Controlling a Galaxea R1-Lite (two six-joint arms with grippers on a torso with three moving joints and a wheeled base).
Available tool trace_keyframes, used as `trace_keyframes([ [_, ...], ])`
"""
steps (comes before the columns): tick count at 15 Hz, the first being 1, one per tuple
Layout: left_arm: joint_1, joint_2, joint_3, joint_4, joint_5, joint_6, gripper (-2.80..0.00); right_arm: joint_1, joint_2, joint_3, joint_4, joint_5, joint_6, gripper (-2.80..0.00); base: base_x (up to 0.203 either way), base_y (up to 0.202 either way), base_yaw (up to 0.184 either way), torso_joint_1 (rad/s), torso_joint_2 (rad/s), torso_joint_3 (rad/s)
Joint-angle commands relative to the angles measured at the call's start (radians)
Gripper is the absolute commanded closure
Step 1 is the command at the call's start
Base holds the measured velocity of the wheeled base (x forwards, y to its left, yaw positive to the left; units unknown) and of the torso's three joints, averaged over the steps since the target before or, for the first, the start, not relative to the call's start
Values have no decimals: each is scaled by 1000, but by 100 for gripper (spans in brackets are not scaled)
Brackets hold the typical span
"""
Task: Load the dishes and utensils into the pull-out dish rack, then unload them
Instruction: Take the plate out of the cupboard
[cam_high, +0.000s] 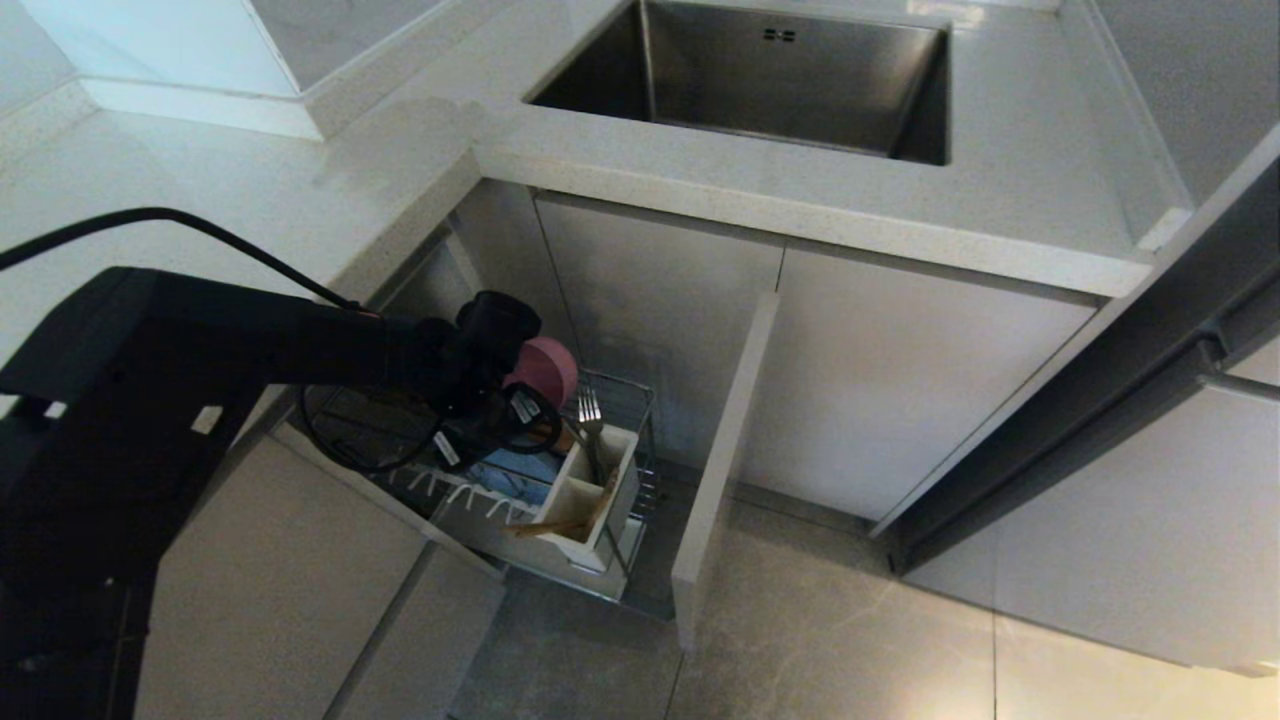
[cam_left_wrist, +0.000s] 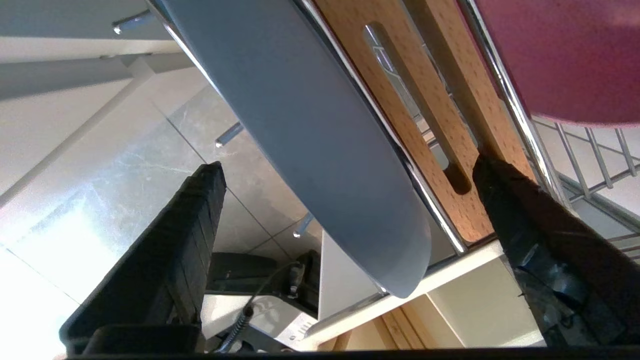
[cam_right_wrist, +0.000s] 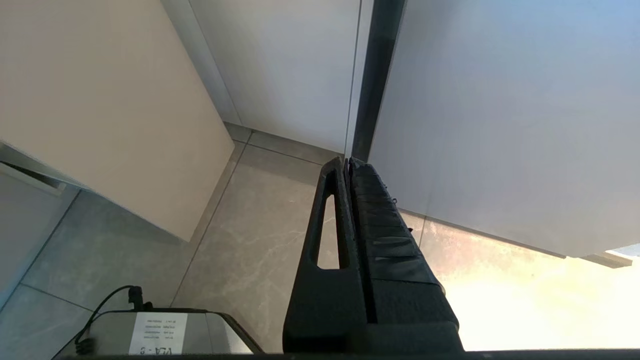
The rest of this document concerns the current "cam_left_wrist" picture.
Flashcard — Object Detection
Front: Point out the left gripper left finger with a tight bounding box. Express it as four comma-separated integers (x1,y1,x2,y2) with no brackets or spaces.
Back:
59,161,228,353

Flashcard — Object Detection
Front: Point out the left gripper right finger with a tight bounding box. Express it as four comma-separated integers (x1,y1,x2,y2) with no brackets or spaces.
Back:
471,154,640,348

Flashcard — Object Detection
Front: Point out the blue round plate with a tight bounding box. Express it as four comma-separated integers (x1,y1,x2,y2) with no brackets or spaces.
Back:
150,0,433,300

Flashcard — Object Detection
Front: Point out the pink speckled bowl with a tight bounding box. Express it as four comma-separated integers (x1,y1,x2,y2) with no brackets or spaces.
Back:
472,0,640,127

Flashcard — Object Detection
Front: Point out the white two-compartment cutlery holder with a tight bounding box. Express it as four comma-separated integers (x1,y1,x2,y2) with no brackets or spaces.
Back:
300,230,547,352

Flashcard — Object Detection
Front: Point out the brown slotted wooden board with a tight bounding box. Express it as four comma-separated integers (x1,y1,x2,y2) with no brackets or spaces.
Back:
312,0,538,244

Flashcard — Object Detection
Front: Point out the thin black camera cable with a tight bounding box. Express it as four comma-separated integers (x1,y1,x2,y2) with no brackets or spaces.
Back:
217,262,302,352

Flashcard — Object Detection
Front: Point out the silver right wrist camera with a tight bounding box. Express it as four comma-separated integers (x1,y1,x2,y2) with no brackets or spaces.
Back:
200,294,321,352

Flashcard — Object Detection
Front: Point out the chrome wire pull-out rack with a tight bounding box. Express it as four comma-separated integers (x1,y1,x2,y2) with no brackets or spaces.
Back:
112,0,640,301

